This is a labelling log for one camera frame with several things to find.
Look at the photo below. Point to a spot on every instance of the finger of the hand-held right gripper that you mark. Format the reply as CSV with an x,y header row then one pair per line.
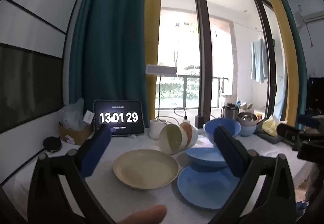
x,y
287,134
308,120

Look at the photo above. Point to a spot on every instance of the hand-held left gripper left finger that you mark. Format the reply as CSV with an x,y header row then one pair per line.
x,y
96,148

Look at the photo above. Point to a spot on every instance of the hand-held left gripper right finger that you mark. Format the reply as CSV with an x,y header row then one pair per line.
x,y
229,153

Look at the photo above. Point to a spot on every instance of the blue shallow bowl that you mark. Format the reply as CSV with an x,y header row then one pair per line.
x,y
205,157

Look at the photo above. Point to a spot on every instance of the large blue bowl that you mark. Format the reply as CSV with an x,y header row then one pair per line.
x,y
227,124

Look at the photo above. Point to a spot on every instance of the blue plate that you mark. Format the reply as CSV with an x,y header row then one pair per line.
x,y
202,188

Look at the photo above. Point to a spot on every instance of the beige plate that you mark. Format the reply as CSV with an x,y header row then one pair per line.
x,y
145,169

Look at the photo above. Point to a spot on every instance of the beige bowl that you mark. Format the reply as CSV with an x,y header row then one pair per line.
x,y
170,139

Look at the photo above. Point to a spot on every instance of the person's left hand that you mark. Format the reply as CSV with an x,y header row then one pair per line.
x,y
144,214

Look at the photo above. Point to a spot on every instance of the yellow tissue pack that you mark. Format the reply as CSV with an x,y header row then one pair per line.
x,y
270,125

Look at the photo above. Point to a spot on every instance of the grey cloth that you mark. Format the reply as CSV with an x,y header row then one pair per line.
x,y
268,138

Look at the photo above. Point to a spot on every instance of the brown cardboard box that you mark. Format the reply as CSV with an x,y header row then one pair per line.
x,y
76,135

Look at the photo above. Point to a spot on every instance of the black monitor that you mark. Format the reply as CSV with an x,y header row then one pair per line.
x,y
315,92

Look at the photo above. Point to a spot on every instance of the light blue bowl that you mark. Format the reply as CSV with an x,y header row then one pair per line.
x,y
248,131

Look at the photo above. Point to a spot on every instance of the small white box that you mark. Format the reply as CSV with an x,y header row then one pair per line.
x,y
88,117

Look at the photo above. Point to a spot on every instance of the black tablet with clock display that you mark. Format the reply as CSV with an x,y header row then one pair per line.
x,y
119,117

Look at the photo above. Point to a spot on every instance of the pink steel-lined bowl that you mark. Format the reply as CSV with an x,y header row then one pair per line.
x,y
246,119

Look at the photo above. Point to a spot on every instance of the steel electric kettle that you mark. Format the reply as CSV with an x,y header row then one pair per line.
x,y
230,112

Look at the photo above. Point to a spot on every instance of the black charger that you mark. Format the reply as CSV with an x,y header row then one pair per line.
x,y
199,122

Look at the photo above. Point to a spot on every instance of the black round pouch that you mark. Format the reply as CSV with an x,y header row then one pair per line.
x,y
52,144

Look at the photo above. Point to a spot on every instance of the white charger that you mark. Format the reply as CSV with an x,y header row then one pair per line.
x,y
186,122

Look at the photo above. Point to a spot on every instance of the white double cup holder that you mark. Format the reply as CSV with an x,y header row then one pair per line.
x,y
155,130

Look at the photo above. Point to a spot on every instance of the light blue hanging towel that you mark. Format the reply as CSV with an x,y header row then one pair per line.
x,y
258,62

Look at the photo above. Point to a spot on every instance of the balcony railing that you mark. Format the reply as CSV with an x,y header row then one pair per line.
x,y
186,87

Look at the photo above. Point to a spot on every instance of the white textured tablecloth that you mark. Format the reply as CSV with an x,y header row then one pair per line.
x,y
157,201

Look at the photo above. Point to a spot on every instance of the yellow curtain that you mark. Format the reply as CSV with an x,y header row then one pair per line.
x,y
151,24
283,36

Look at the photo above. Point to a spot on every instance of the white desk lamp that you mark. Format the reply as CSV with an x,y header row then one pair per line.
x,y
160,69

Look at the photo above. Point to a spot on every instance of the white air conditioner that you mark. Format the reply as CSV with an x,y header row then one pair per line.
x,y
313,15

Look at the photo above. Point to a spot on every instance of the dark window frame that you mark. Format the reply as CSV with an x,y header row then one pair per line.
x,y
202,36

